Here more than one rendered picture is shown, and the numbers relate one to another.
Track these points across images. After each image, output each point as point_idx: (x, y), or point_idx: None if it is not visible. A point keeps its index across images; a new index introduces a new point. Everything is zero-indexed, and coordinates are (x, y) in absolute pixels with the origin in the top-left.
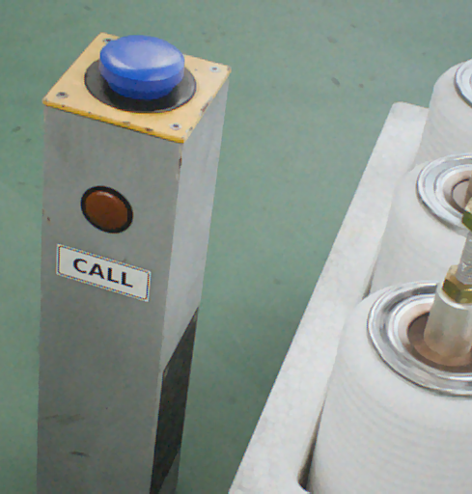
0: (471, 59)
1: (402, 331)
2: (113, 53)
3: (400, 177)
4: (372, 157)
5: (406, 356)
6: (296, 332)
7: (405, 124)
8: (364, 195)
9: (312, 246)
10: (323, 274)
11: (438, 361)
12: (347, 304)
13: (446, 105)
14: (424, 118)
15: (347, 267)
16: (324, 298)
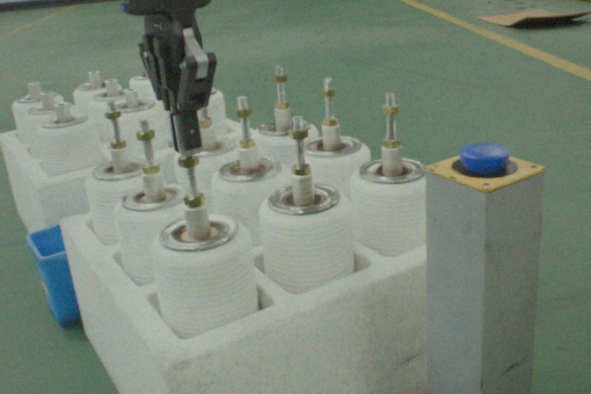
0: (193, 247)
1: (408, 173)
2: (500, 150)
3: (248, 317)
4: (245, 334)
5: (417, 167)
6: (401, 270)
7: (191, 346)
8: (284, 313)
9: None
10: (360, 286)
11: (404, 168)
12: (364, 271)
13: (243, 243)
14: (171, 346)
15: (344, 284)
16: (373, 276)
